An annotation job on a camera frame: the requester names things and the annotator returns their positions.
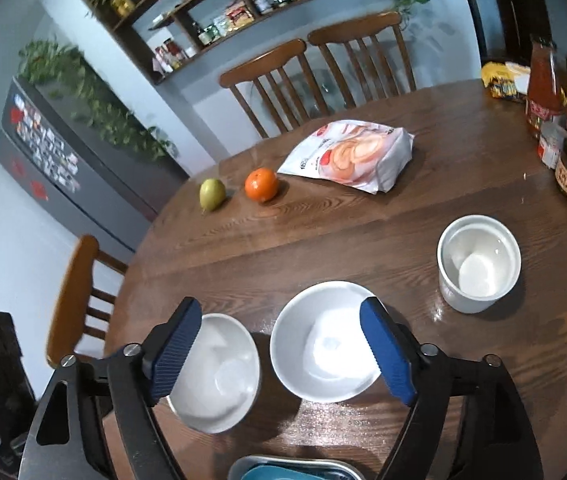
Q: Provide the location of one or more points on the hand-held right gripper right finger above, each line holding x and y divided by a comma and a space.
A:
388, 355

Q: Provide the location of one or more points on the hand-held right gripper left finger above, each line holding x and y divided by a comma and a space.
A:
178, 350

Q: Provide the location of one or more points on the beige ribbed bowl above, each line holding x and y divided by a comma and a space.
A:
223, 375

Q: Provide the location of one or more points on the white round bowl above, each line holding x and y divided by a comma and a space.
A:
323, 345

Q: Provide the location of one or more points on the white ceramic pot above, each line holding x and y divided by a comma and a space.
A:
478, 265

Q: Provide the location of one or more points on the large patterned square plate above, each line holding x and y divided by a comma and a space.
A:
263, 458

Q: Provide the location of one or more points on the wooden chair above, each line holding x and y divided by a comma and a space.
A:
263, 65
353, 27
71, 300

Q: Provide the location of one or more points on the green pear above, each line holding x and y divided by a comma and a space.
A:
212, 193

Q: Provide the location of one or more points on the grey refrigerator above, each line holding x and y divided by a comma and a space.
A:
103, 200

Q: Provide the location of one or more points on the orange fruit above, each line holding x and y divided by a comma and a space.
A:
261, 185

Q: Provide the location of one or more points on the white snack bag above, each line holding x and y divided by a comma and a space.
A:
348, 155

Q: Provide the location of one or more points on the group of fridge photo magnets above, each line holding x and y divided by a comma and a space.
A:
46, 142

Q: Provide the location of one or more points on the trailing green plant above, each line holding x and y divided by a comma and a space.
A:
93, 105

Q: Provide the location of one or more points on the small red label jar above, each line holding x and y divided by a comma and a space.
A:
552, 147

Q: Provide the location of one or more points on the group of red jars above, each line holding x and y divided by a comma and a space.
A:
169, 56

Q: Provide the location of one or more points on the yellow snack packet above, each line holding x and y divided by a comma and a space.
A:
503, 82

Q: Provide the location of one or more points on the red sauce bottle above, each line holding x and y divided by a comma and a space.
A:
543, 90

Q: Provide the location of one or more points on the orange food packet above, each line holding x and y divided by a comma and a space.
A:
240, 15

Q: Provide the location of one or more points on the yellow jars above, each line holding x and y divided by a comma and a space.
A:
122, 3

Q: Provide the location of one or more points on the dark wooden door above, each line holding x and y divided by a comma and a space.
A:
508, 5

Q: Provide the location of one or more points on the wooden wall shelf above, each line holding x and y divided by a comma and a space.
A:
138, 55

